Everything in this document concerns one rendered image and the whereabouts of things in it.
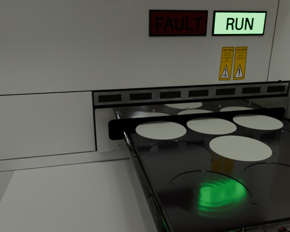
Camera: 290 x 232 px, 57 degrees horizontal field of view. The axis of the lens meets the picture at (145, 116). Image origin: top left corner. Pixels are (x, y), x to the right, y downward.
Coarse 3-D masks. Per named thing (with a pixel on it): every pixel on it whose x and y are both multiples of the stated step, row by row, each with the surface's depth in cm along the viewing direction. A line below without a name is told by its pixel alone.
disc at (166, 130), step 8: (136, 128) 54; (144, 128) 54; (152, 128) 54; (160, 128) 54; (168, 128) 54; (176, 128) 54; (184, 128) 54; (144, 136) 50; (152, 136) 50; (160, 136) 50; (168, 136) 50; (176, 136) 50
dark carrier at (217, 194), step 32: (128, 128) 54; (288, 128) 54; (160, 160) 41; (192, 160) 41; (224, 160) 41; (288, 160) 41; (160, 192) 33; (192, 192) 33; (224, 192) 33; (256, 192) 33; (288, 192) 33; (192, 224) 28; (224, 224) 28; (256, 224) 28
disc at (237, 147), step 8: (224, 136) 50; (232, 136) 50; (240, 136) 50; (216, 144) 47; (224, 144) 47; (232, 144) 47; (240, 144) 47; (248, 144) 47; (256, 144) 47; (264, 144) 47; (216, 152) 44; (224, 152) 44; (232, 152) 44; (240, 152) 44; (248, 152) 44; (256, 152) 44; (264, 152) 44; (240, 160) 41; (248, 160) 41; (256, 160) 41
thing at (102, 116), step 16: (272, 96) 61; (96, 112) 53; (112, 112) 53; (128, 112) 54; (144, 112) 55; (160, 112) 56; (176, 112) 56; (192, 112) 57; (208, 112) 58; (96, 128) 54; (112, 144) 55
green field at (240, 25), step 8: (216, 16) 53; (224, 16) 53; (232, 16) 53; (240, 16) 54; (248, 16) 54; (256, 16) 55; (264, 16) 55; (216, 24) 53; (224, 24) 54; (232, 24) 54; (240, 24) 54; (248, 24) 55; (256, 24) 55; (216, 32) 54; (224, 32) 54; (232, 32) 55; (240, 32) 55; (248, 32) 55; (256, 32) 56
